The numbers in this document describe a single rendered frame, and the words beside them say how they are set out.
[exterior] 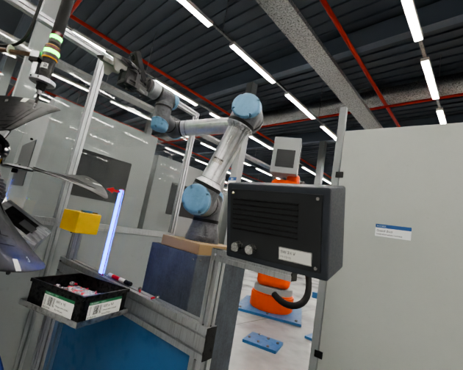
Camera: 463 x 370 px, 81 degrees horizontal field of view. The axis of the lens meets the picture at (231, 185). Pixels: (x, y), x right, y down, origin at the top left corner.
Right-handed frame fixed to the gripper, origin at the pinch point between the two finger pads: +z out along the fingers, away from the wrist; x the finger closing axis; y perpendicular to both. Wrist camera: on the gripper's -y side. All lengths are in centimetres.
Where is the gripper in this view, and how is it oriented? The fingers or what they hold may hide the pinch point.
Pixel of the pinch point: (104, 53)
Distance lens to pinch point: 120.8
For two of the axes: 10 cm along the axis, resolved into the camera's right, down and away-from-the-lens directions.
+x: -7.9, -0.5, 6.1
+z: -5.8, -2.3, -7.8
